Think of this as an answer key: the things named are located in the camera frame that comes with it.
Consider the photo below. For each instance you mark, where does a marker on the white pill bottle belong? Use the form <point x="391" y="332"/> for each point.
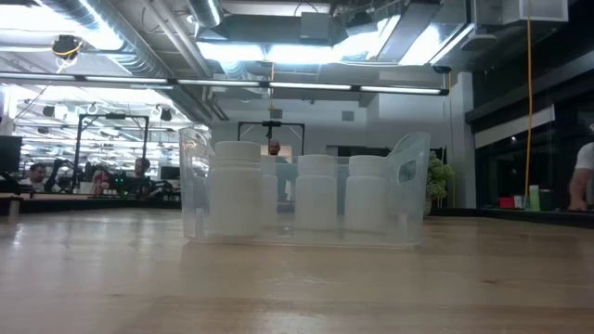
<point x="236" y="190"/>
<point x="366" y="197"/>
<point x="316" y="195"/>

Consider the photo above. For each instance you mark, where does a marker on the clear plastic basket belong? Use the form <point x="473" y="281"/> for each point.
<point x="408" y="199"/>

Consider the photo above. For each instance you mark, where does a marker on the person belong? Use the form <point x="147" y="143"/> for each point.
<point x="141" y="169"/>
<point x="582" y="178"/>
<point x="275" y="147"/>
<point x="34" y="177"/>

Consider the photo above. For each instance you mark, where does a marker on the long ceiling light bar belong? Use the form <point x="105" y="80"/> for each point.
<point x="223" y="83"/>

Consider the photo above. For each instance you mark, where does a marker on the small green potted plant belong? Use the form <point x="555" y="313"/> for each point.
<point x="438" y="178"/>

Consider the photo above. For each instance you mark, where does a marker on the red box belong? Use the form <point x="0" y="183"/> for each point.
<point x="506" y="202"/>

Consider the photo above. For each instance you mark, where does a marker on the green container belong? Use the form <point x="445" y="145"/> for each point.
<point x="534" y="198"/>

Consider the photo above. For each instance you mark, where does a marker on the black monitor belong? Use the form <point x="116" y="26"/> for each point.
<point x="10" y="154"/>

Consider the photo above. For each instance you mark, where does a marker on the black rig frame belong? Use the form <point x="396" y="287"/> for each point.
<point x="81" y="148"/>
<point x="271" y="124"/>

